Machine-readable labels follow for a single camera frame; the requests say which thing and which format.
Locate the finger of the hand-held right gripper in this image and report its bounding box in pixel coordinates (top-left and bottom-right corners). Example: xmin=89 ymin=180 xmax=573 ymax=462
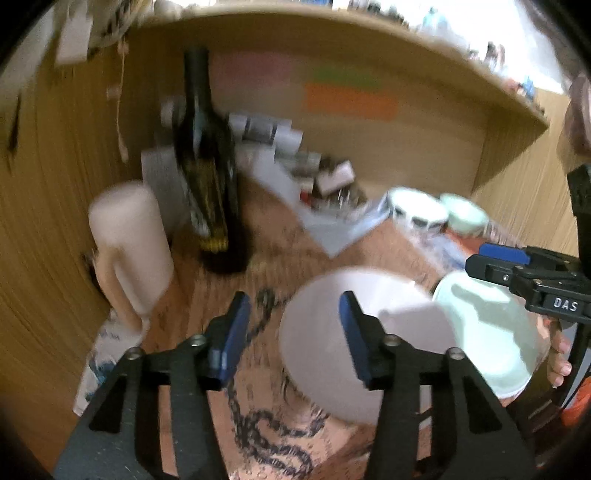
xmin=465 ymin=254 xmax=541 ymax=302
xmin=479 ymin=243 xmax=578 ymax=278

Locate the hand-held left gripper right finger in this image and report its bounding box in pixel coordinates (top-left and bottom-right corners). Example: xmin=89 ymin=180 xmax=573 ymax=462
xmin=338 ymin=291 xmax=539 ymax=480

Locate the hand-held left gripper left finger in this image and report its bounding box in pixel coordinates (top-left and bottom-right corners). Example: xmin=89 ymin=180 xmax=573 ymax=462
xmin=53 ymin=291 xmax=252 ymax=480

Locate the white plate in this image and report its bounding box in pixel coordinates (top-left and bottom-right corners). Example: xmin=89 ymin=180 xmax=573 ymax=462
xmin=278 ymin=269 xmax=455 ymax=425

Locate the mint green bowl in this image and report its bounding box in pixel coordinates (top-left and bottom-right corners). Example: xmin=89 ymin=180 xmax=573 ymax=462
xmin=438 ymin=193 xmax=489 ymax=238

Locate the mint green plate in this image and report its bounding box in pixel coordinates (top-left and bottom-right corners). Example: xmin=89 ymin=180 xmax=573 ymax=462
xmin=431 ymin=270 xmax=546 ymax=400

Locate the white bowl dark pattern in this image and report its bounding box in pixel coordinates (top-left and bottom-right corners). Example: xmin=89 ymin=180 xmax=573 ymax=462
xmin=387 ymin=187 xmax=450 ymax=234

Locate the person's right hand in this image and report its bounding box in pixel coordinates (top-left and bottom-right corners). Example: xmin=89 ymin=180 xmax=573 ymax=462
xmin=547 ymin=318 xmax=575 ymax=389

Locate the white paper sheet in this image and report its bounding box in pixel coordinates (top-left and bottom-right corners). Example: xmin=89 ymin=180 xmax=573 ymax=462
xmin=235 ymin=148 xmax=398 ymax=257

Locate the orange garment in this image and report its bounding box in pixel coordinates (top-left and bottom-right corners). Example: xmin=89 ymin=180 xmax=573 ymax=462
xmin=561 ymin=369 xmax=591 ymax=428

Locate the newspaper print table cover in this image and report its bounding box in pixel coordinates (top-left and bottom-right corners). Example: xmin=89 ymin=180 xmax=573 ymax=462
xmin=74 ymin=175 xmax=591 ymax=480

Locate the small bowl of trinkets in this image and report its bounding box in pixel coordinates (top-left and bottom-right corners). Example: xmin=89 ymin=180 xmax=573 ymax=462
xmin=314 ymin=182 xmax=370 ymax=213

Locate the pale pink mug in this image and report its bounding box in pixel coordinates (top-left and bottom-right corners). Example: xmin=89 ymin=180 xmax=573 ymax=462
xmin=88 ymin=181 xmax=175 ymax=330

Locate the dark wine bottle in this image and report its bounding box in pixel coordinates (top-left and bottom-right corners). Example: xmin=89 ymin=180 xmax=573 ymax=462
xmin=172 ymin=47 xmax=250 ymax=273

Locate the small white box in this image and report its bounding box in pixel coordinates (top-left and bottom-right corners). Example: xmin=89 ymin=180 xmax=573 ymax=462
xmin=314 ymin=161 xmax=356 ymax=195

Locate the pink knotted curtain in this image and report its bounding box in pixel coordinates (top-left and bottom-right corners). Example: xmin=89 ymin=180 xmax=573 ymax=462
xmin=556 ymin=71 xmax=591 ymax=155

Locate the stack of newspapers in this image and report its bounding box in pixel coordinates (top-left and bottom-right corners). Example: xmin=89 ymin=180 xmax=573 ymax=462
xmin=228 ymin=113 xmax=324 ymax=185

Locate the orange sticky note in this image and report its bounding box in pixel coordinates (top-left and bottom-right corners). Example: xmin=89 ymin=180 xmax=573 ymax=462
xmin=305 ymin=84 xmax=399 ymax=120

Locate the green sticky note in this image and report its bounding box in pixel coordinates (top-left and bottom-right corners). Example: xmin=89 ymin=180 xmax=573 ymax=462
xmin=313 ymin=68 xmax=382 ymax=89

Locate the pink sticky note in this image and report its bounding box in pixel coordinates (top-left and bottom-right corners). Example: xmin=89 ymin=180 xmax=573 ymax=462
xmin=217 ymin=53 xmax=294 ymax=86

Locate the white hanging tag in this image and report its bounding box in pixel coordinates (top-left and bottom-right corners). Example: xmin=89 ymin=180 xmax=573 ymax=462
xmin=55 ymin=9 xmax=90 ymax=65

